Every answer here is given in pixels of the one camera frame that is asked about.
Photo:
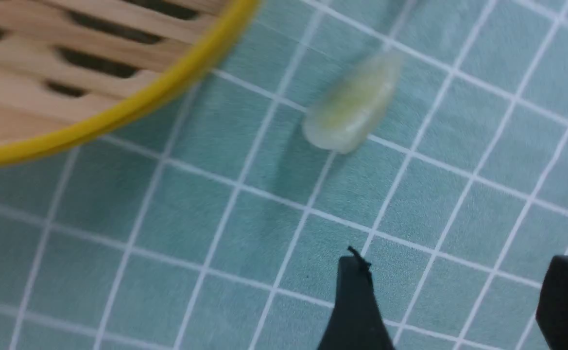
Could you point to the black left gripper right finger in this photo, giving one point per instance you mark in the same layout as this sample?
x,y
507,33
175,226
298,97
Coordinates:
x,y
552,310

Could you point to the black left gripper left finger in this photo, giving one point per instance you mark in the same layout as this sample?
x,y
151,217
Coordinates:
x,y
356,322

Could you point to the yellowish dumpling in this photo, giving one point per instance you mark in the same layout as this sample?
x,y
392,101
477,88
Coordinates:
x,y
343,118

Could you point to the bamboo steamer tray yellow rim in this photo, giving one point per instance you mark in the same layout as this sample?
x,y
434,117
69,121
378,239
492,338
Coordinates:
x,y
71,70

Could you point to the green checkered tablecloth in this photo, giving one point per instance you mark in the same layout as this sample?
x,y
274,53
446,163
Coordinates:
x,y
213,224

